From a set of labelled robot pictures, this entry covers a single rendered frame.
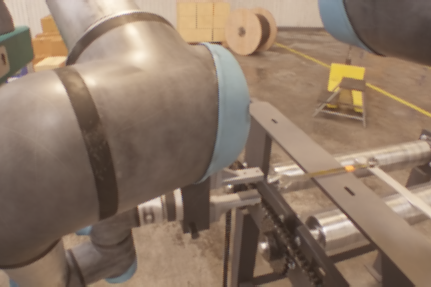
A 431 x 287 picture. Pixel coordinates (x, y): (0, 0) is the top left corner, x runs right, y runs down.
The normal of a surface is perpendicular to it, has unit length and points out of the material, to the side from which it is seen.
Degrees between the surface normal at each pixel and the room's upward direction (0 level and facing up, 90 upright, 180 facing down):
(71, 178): 80
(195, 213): 90
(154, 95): 45
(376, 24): 117
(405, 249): 0
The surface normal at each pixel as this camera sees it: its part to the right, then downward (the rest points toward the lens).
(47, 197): 0.38, 0.41
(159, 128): 0.57, -0.03
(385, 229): 0.02, -0.88
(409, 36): -0.75, 0.62
